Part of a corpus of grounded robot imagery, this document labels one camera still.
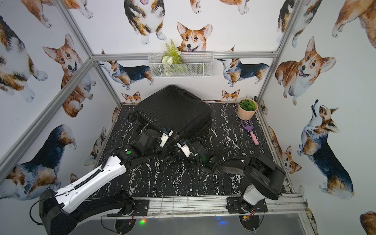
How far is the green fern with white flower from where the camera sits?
83cm

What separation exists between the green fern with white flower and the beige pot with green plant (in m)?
0.52

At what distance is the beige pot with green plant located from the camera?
3.44 ft
